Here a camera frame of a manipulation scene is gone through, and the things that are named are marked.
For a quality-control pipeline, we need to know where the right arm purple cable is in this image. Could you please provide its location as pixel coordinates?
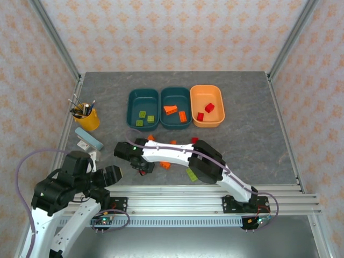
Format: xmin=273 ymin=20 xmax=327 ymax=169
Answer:
xmin=125 ymin=128 xmax=280 ymax=232

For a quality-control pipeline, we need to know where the small circuit board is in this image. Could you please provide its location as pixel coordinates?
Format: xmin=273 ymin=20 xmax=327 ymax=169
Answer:
xmin=90 ymin=217 xmax=112 ymax=226
xmin=247 ymin=214 xmax=271 ymax=226

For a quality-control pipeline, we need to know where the light blue oblong case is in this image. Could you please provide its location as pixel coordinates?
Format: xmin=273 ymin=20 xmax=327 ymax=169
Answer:
xmin=74 ymin=127 xmax=104 ymax=152

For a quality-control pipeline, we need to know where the yellow pen cup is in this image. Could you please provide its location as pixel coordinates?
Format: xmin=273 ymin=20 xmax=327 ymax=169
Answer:
xmin=75 ymin=103 xmax=101 ymax=132

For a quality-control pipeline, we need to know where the aluminium extrusion beam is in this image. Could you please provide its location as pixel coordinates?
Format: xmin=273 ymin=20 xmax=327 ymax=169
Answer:
xmin=67 ymin=184 xmax=323 ymax=216

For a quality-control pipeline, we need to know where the large orange slope lego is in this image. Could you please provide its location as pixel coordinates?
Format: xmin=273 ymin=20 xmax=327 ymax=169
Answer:
xmin=163 ymin=104 xmax=178 ymax=116

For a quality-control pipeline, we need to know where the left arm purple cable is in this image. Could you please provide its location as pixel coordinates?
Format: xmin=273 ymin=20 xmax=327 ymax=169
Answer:
xmin=15 ymin=148 xmax=131 ymax=258

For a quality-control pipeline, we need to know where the white card red print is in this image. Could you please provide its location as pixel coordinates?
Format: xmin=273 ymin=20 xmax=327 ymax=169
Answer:
xmin=77 ymin=139 xmax=91 ymax=152

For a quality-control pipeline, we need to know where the grey slotted cable duct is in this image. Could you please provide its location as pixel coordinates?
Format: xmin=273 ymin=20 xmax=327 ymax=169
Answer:
xmin=58 ymin=217 xmax=244 ymax=228

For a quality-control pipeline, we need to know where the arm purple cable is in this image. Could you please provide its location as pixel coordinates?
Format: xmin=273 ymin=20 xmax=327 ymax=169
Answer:
xmin=125 ymin=128 xmax=280 ymax=232
xmin=15 ymin=148 xmax=131 ymax=258

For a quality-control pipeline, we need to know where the bright green 2x4 lego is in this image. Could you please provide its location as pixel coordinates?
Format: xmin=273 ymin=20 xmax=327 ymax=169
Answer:
xmin=185 ymin=168 xmax=198 ymax=183

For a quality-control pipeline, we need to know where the teal container with orange legos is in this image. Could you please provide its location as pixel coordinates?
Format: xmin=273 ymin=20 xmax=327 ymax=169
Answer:
xmin=160 ymin=87 xmax=194 ymax=131

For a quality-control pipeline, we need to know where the aluminium table side rail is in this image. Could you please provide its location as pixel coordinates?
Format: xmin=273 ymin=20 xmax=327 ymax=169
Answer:
xmin=266 ymin=72 xmax=307 ymax=193
xmin=49 ymin=72 xmax=84 ymax=173

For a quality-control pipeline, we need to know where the teal container with green legos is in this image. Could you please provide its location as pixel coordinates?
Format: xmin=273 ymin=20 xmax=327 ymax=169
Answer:
xmin=126 ymin=88 xmax=160 ymax=132

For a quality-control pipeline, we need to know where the aluminium frame post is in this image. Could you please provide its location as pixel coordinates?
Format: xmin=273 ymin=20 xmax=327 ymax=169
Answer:
xmin=266 ymin=0 xmax=320 ymax=81
xmin=28 ymin=0 xmax=83 ymax=83

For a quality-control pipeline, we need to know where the orange plastic container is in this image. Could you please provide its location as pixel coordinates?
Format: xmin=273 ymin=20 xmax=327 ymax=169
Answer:
xmin=189 ymin=84 xmax=225 ymax=128

